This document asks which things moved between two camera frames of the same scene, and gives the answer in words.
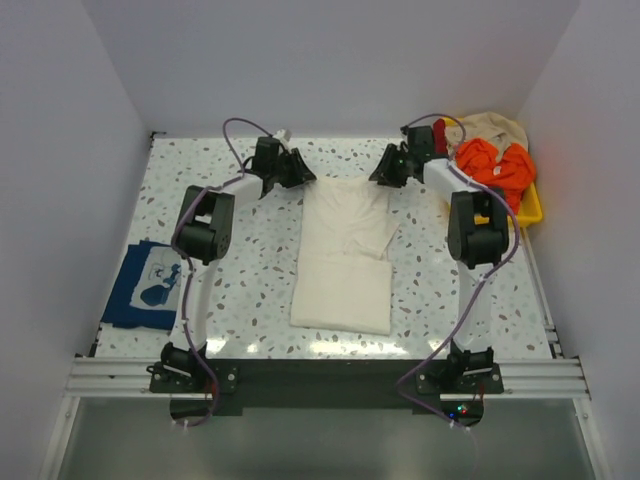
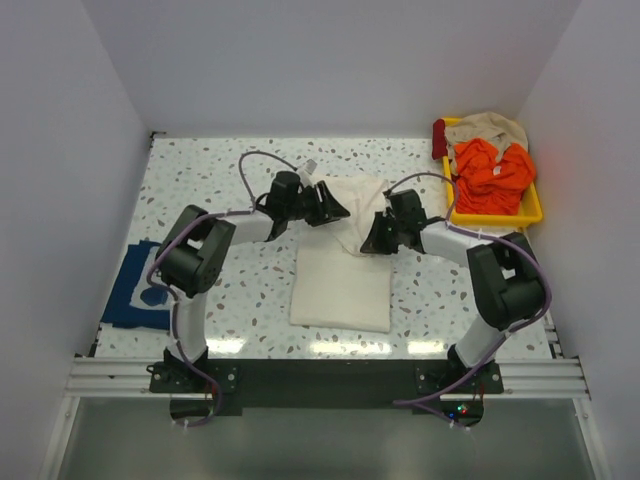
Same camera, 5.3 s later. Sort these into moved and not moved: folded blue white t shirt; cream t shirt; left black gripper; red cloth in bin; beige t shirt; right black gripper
Moved: right black gripper; left black gripper
Not moved: beige t shirt; cream t shirt; folded blue white t shirt; red cloth in bin
